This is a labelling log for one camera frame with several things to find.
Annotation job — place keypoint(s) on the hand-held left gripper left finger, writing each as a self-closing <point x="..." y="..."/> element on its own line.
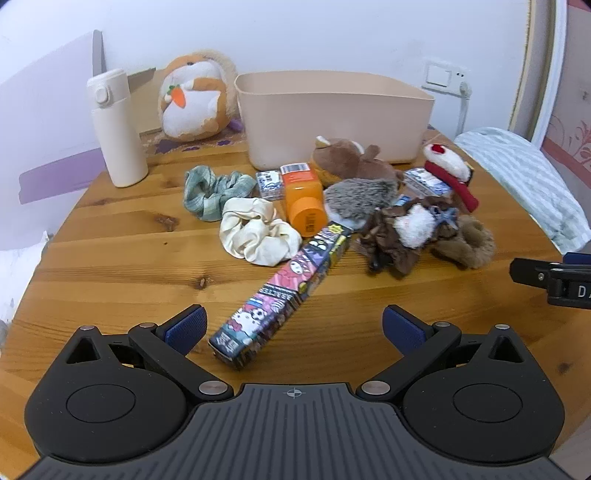
<point x="191" y="323"/>

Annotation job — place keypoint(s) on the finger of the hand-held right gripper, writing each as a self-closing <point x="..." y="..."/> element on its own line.
<point x="531" y="272"/>

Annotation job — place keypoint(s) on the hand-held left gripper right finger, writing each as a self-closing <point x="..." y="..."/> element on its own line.
<point x="399" y="325"/>

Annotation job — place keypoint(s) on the blue white tissue pack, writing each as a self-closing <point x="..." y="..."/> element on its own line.
<point x="427" y="182"/>
<point x="270" y="184"/>

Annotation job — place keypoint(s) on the beige plastic container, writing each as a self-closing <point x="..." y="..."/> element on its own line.
<point x="332" y="120"/>

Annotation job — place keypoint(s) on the striped pale green blanket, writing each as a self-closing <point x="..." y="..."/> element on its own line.
<point x="521" y="180"/>

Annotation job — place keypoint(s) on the brown plush doll with dress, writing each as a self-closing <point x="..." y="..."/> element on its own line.
<point x="415" y="226"/>

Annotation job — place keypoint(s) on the long cartoon printed box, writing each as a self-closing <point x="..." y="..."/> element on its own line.
<point x="286" y="286"/>

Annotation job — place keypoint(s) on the cream satin scrunchie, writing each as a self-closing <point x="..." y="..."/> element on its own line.
<point x="249" y="230"/>

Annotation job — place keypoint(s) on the green checked scrunchie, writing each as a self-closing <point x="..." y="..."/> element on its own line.
<point x="203" y="194"/>

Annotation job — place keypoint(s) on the grey hedgehog plush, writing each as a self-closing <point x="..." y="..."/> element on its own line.
<point x="355" y="198"/>

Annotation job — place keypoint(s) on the white plush with red scarf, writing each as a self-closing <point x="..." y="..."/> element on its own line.
<point x="445" y="161"/>

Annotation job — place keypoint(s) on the orange plastic bottle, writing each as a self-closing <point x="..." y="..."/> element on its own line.
<point x="304" y="198"/>

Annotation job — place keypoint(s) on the brown squirrel plush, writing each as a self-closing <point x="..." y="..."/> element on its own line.
<point x="351" y="164"/>

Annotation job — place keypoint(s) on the white thermos bottle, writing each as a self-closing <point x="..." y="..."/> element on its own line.
<point x="117" y="134"/>

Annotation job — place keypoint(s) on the white framed pink panel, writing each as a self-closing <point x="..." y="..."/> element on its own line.
<point x="549" y="69"/>

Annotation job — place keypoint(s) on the orange hamster plush with carrot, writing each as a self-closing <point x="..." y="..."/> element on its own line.
<point x="194" y="99"/>

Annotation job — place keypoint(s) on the brown cardboard piece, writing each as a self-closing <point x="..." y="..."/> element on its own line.
<point x="138" y="92"/>

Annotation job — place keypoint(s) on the lilac cardboard panel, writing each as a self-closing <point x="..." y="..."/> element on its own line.
<point x="46" y="115"/>

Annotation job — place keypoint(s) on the white wall socket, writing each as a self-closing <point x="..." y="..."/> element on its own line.
<point x="457" y="74"/>

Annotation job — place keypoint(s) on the white wall switch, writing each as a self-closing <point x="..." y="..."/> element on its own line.
<point x="438" y="76"/>

